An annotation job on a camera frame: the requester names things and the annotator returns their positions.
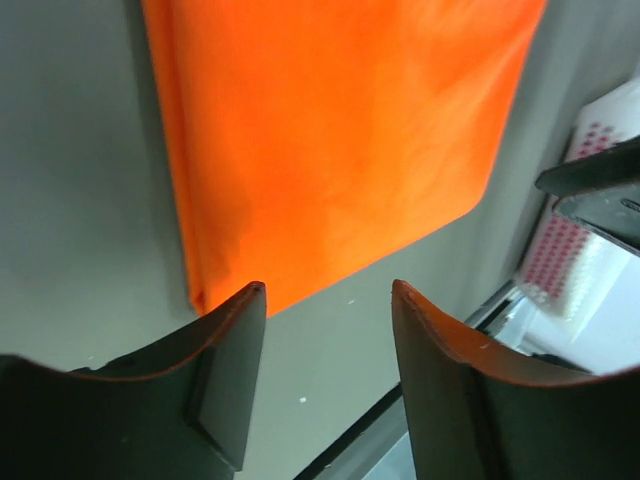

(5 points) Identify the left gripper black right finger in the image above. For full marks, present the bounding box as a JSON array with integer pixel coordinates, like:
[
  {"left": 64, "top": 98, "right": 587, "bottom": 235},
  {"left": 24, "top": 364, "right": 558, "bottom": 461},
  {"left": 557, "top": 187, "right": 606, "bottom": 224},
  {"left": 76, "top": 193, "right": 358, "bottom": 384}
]
[{"left": 392, "top": 280, "right": 639, "bottom": 479}]

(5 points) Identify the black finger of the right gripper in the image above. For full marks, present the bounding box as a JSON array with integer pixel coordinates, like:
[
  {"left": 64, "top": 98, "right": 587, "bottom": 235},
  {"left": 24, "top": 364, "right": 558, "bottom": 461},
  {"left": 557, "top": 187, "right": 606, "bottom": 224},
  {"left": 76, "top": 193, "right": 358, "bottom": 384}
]
[{"left": 535, "top": 137, "right": 640, "bottom": 255}]

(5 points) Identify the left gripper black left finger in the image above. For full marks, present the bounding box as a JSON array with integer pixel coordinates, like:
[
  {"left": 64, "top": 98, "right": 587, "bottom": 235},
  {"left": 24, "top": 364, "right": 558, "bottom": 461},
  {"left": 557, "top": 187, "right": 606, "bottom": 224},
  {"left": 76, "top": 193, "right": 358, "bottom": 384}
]
[{"left": 1, "top": 282, "right": 266, "bottom": 479}]

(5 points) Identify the orange t-shirt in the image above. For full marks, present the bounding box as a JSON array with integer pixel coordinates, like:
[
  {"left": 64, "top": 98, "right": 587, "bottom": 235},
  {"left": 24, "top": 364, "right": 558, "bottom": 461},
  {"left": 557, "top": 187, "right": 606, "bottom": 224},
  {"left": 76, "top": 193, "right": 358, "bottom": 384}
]
[{"left": 142, "top": 1, "right": 545, "bottom": 314}]

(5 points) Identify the white plastic basket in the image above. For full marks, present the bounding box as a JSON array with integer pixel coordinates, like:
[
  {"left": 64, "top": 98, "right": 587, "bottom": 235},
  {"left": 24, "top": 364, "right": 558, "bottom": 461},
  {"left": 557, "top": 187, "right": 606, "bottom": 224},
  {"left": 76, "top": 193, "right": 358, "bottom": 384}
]
[{"left": 515, "top": 78, "right": 639, "bottom": 334}]

